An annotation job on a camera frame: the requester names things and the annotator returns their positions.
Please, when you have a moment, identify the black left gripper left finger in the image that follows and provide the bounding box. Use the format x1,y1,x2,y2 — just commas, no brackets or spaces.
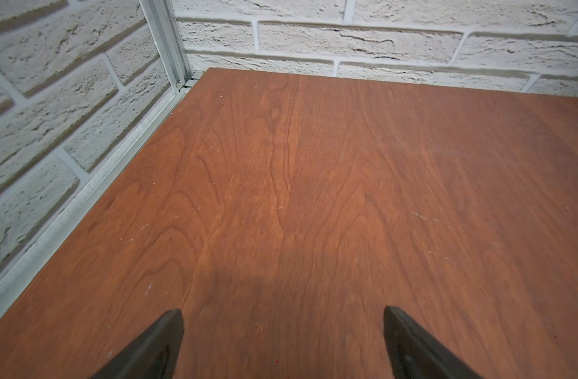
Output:
93,309,184,378

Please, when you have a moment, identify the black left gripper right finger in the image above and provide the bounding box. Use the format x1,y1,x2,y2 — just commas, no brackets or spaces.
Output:
383,306,480,378

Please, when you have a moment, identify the aluminium left floor rail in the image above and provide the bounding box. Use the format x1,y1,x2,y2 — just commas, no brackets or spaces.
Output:
0,77,199,319

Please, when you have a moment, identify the aluminium left corner post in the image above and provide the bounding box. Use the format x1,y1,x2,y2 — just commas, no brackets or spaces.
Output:
139,0,192,93

